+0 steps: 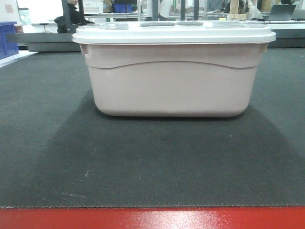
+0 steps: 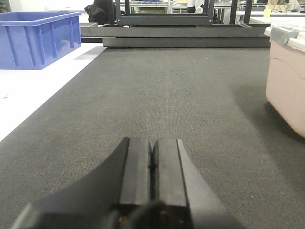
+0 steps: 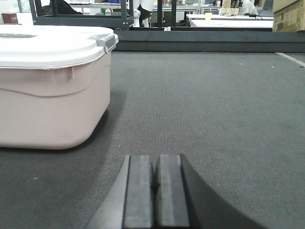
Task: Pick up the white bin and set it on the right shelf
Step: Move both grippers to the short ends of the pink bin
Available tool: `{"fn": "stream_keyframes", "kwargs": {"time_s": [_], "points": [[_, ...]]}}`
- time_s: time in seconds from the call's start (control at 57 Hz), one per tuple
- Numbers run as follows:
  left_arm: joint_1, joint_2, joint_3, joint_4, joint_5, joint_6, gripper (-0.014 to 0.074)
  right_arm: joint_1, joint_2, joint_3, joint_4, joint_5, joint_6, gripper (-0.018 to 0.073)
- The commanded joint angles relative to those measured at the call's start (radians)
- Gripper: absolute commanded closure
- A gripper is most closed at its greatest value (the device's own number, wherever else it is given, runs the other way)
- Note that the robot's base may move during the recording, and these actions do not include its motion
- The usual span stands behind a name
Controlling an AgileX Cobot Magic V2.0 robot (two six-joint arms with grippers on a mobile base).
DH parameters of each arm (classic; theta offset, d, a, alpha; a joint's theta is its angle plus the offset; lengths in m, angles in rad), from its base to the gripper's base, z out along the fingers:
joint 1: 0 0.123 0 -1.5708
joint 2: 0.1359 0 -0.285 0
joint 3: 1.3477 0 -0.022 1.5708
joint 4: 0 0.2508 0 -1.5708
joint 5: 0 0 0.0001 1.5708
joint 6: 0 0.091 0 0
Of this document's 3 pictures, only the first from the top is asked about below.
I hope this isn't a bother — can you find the grey laptop in background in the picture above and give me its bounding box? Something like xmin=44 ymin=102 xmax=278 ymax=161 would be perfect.
xmin=267 ymin=5 xmax=296 ymax=21

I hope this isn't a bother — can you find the blue crate at left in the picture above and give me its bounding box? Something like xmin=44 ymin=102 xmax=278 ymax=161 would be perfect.
xmin=0 ymin=21 xmax=19 ymax=60

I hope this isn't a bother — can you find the dark grey floor mat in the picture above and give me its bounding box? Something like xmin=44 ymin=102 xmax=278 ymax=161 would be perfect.
xmin=0 ymin=48 xmax=305 ymax=208

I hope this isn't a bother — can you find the person in black clothes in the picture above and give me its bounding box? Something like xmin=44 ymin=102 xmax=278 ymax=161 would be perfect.
xmin=54 ymin=0 xmax=81 ymax=33

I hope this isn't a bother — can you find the white bin lid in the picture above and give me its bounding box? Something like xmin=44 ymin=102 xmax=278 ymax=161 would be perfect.
xmin=72 ymin=21 xmax=276 ymax=45

